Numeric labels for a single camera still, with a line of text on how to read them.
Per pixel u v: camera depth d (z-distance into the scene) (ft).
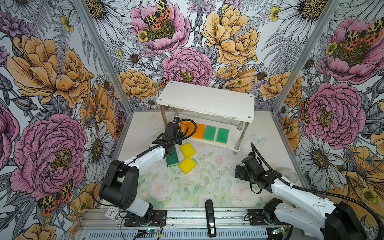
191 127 2.45
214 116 2.44
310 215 1.52
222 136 3.18
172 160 3.00
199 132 3.45
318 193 1.52
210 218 2.33
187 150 3.21
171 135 2.27
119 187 1.45
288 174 2.67
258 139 3.45
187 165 3.05
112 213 2.44
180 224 2.40
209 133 3.22
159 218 2.41
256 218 2.41
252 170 2.13
